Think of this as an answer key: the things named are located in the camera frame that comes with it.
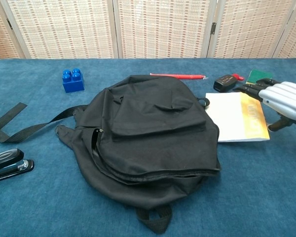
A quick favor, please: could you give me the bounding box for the black fabric backpack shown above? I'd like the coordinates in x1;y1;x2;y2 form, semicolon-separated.
0;75;222;235

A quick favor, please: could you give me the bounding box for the green yellow sponge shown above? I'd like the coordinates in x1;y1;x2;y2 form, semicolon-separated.
246;69;274;85

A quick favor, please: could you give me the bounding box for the black stapler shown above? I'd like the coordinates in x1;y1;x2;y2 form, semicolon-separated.
0;148;35;185

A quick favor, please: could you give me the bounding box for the white yellow notebook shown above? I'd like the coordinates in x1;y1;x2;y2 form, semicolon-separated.
205;92;271;143

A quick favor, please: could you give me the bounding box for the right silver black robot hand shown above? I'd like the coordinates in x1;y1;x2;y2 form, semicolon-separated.
233;78;296;133

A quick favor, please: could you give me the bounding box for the blue toy building brick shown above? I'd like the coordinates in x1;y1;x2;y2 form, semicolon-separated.
62;68;85;94

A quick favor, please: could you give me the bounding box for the blue carpet table cover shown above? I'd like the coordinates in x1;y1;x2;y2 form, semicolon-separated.
0;58;296;237

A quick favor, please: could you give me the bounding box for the black bottle red cap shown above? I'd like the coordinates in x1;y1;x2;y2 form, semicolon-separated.
213;73;245;92

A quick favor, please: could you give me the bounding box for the red pen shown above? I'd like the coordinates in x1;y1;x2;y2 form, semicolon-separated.
149;73;209;80

